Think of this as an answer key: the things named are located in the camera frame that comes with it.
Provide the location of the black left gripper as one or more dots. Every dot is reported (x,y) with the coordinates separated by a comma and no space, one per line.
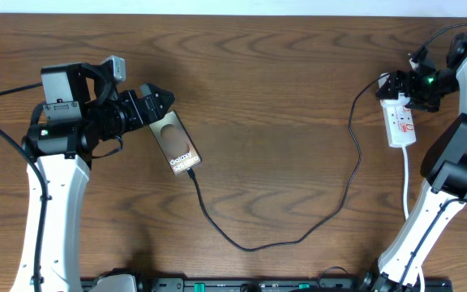
(137,116)

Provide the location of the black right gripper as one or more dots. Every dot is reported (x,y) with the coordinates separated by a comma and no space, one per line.
(411,78)

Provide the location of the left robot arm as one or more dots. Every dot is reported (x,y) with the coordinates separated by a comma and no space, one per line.
(82,108)

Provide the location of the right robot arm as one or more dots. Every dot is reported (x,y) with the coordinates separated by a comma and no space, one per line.
(443,190)

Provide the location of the white power strip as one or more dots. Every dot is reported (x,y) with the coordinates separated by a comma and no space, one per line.
(398,122)

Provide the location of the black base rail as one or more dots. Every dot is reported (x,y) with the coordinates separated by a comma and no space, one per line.
(344,283)

